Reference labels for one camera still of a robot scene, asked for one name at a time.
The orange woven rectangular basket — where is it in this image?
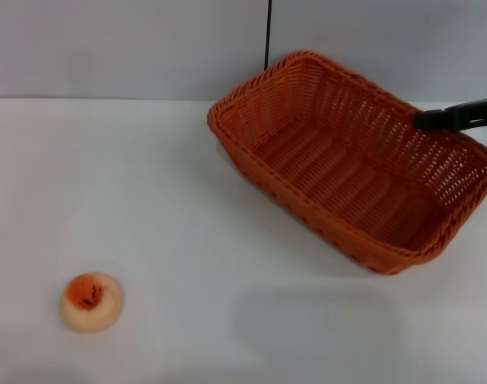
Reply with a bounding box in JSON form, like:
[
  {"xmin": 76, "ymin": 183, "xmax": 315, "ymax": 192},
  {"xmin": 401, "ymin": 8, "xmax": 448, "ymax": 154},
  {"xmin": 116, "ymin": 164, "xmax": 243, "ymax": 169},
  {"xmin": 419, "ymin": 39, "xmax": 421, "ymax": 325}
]
[{"xmin": 206, "ymin": 49, "xmax": 487, "ymax": 276}]

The black vertical wall panel strip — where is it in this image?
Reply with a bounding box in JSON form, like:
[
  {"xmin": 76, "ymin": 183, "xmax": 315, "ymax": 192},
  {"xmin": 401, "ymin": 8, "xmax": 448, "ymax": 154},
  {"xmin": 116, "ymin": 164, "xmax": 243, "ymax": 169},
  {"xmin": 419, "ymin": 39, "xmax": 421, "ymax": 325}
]
[{"xmin": 263, "ymin": 0, "xmax": 273, "ymax": 71}]

